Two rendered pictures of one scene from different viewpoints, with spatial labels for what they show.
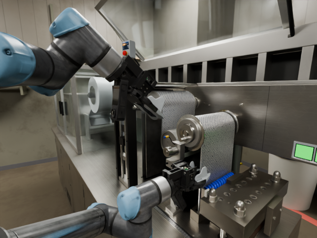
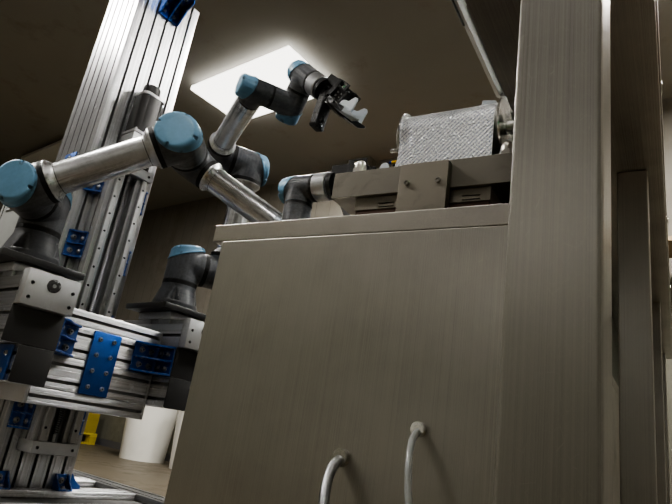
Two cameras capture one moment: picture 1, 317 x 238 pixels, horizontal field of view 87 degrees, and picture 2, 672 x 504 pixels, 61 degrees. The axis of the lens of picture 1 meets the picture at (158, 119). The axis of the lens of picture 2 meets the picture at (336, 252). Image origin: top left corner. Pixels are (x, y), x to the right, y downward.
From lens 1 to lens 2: 1.62 m
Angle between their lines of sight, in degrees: 75
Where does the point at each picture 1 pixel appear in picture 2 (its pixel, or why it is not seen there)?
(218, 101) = not seen: hidden behind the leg
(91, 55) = (300, 81)
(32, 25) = not seen: hidden behind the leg
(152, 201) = (300, 181)
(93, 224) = (268, 210)
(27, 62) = (252, 82)
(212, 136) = (424, 130)
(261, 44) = not seen: outside the picture
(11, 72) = (242, 85)
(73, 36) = (293, 73)
